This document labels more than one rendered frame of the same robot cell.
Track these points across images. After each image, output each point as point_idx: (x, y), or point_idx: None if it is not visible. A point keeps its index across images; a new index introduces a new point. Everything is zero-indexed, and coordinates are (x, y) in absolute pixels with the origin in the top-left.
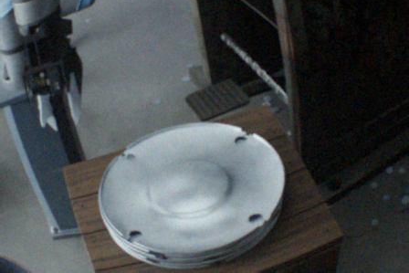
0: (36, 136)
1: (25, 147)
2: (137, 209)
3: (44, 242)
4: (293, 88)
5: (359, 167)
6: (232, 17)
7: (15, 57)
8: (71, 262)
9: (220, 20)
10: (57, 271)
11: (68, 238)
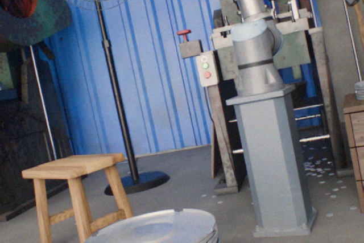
0: (293, 126)
1: (291, 135)
2: None
3: (309, 238)
4: (332, 103)
5: (348, 159)
6: (232, 139)
7: (272, 66)
8: (342, 227)
9: (231, 140)
10: (350, 233)
11: (313, 227)
